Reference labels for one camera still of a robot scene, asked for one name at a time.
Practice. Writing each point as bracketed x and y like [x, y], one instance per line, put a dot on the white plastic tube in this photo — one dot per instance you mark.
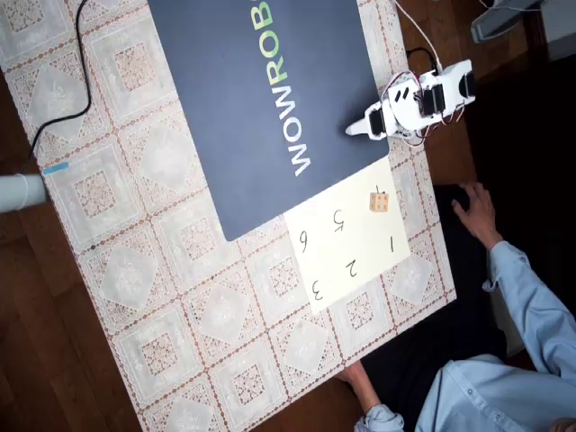
[22, 192]

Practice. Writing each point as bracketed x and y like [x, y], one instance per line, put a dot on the white paper sheet with numbers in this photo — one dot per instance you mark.
[360, 256]

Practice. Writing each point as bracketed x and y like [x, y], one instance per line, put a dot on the white lace tablecloth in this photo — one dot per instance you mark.
[180, 292]

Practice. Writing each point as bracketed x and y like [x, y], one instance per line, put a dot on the person torso light blue shirt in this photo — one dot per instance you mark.
[495, 396]

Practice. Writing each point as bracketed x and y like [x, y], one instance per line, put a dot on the blue tape strip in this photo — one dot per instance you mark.
[56, 168]

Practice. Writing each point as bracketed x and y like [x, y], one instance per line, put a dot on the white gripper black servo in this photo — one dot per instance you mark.
[372, 123]

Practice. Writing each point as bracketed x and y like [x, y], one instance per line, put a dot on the person right forearm blue sleeve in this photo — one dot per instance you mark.
[535, 306]

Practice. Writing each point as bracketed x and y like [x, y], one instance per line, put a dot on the grey flat stand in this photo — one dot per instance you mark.
[504, 20]

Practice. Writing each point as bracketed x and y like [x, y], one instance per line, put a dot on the person left hand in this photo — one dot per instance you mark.
[362, 384]

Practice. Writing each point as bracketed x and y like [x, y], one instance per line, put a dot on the dark blue WOWROBO mat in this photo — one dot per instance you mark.
[243, 112]

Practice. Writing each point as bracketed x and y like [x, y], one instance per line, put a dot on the person left forearm blue sleeve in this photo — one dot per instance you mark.
[378, 418]

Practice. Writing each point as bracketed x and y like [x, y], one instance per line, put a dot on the person right hand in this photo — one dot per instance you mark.
[479, 216]

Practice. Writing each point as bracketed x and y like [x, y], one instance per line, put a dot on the wooden dice cube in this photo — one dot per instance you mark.
[379, 202]

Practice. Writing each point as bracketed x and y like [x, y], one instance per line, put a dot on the light grey box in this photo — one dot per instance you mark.
[560, 27]

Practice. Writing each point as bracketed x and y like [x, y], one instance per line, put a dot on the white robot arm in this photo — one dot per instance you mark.
[405, 110]

